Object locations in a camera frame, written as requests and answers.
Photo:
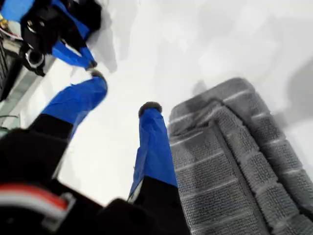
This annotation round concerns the grey striped towel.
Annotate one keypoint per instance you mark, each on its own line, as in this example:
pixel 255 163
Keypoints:
pixel 220 171

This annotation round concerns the black grid crate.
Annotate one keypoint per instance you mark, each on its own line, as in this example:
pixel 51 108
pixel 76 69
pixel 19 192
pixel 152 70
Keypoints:
pixel 7 68

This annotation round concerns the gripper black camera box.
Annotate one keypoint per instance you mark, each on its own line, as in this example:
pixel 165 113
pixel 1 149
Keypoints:
pixel 34 58

